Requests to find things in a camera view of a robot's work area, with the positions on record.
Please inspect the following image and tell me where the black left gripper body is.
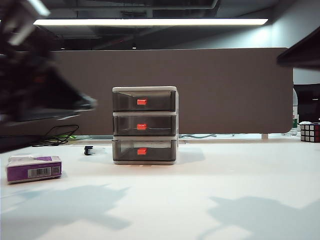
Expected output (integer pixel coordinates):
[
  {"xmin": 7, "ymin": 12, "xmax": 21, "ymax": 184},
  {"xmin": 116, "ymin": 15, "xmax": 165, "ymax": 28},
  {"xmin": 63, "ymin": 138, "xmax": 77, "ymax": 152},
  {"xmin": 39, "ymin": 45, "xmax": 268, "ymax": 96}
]
[{"xmin": 0, "ymin": 56, "xmax": 85, "ymax": 123}]

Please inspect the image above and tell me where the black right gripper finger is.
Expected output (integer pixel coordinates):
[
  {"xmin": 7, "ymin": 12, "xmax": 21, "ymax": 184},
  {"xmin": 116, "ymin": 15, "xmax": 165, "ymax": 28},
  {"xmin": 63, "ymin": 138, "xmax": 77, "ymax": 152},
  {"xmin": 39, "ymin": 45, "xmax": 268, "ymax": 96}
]
[{"xmin": 276, "ymin": 31, "xmax": 320, "ymax": 71}]

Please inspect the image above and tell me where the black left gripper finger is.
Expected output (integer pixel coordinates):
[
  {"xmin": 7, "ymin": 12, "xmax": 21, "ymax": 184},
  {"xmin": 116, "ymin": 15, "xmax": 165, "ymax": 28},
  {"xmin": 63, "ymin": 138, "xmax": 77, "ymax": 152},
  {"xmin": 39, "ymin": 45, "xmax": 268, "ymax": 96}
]
[{"xmin": 74, "ymin": 92, "xmax": 99, "ymax": 113}]

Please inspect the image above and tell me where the purple napkin pack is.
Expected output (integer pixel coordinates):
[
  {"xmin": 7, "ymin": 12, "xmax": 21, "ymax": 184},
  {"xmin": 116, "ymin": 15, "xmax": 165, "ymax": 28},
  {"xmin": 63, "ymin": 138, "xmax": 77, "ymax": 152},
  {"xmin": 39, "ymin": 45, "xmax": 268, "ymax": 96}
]
[{"xmin": 5, "ymin": 155, "xmax": 63, "ymax": 185}]

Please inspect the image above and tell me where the black office chair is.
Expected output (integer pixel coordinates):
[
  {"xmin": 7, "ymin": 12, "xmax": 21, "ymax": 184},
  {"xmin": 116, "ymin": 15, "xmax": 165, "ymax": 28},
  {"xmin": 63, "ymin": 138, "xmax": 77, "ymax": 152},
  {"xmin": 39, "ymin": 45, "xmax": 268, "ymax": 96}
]
[{"xmin": 293, "ymin": 84, "xmax": 320, "ymax": 124}]

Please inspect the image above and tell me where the Rubik's cube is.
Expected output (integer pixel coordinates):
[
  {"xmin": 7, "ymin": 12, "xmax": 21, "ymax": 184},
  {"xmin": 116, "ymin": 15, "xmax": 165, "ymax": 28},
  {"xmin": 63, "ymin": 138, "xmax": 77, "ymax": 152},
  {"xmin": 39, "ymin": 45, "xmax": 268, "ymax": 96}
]
[{"xmin": 299, "ymin": 122, "xmax": 320, "ymax": 144}]

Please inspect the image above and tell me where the brown desk partition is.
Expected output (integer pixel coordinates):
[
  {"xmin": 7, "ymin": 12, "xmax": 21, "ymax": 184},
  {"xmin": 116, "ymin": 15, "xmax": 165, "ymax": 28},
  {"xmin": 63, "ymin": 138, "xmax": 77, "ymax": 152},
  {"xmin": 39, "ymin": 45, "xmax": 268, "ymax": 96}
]
[{"xmin": 0, "ymin": 47, "xmax": 294, "ymax": 140}]

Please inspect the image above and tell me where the long ceiling light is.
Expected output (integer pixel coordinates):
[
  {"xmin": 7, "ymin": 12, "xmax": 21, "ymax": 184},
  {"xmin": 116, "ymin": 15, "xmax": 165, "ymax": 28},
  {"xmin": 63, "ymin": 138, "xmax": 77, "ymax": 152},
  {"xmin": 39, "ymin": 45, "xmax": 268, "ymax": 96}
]
[{"xmin": 32, "ymin": 18, "xmax": 269, "ymax": 27}]

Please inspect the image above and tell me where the black cable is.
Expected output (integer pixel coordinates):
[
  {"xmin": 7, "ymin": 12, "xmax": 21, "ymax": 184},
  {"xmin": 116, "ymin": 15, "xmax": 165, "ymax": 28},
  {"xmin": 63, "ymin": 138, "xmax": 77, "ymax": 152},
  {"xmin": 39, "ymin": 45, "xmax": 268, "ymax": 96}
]
[{"xmin": 31, "ymin": 124, "xmax": 80, "ymax": 148}]

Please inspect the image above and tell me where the white drawer cabinet frame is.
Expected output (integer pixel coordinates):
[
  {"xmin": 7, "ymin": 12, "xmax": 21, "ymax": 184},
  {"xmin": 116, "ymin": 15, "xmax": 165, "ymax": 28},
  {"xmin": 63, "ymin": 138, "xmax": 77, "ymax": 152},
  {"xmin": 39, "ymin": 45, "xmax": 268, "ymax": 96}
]
[{"xmin": 111, "ymin": 85, "xmax": 179, "ymax": 166}]

